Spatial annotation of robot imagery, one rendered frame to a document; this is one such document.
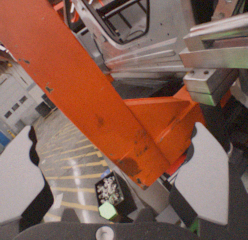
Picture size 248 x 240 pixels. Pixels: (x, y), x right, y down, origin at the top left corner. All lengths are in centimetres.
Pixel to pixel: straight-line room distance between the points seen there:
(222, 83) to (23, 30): 45
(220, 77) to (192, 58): 5
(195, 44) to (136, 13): 272
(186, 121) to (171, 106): 9
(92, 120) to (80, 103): 6
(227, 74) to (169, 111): 37
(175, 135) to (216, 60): 44
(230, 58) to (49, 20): 40
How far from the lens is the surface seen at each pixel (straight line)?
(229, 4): 41
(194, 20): 60
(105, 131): 46
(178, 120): 61
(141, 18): 294
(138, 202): 76
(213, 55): 23
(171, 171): 98
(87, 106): 43
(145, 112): 53
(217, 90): 24
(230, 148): 36
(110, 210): 57
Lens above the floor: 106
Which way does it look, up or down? 26 degrees down
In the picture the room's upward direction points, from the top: 38 degrees counter-clockwise
